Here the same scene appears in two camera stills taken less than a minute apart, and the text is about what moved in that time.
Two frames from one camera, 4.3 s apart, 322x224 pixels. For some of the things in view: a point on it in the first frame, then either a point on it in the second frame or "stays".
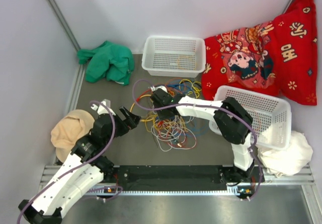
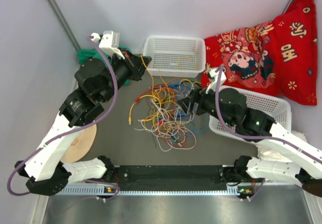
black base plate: [246, 181] stays
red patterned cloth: [277, 57] stays
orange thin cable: [178, 61] → [180, 68]
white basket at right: [271, 116] stays
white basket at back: [173, 56] stays
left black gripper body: [123, 127] → [127, 69]
